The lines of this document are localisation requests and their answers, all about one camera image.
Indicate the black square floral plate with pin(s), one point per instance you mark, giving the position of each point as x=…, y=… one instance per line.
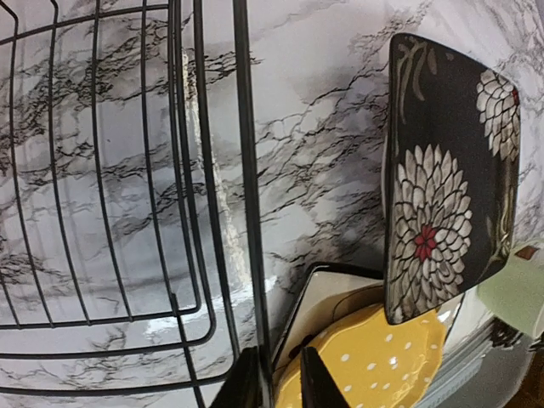
x=450, y=175

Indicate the yellow polka dot plate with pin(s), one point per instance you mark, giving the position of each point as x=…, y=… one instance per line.
x=382, y=361

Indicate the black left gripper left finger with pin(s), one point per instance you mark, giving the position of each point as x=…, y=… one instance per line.
x=242, y=388

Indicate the light green mug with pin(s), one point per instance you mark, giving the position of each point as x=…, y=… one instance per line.
x=515, y=293

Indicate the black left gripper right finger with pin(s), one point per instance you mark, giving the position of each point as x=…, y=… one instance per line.
x=318, y=388

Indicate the black wire dish rack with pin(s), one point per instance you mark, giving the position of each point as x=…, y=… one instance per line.
x=123, y=279

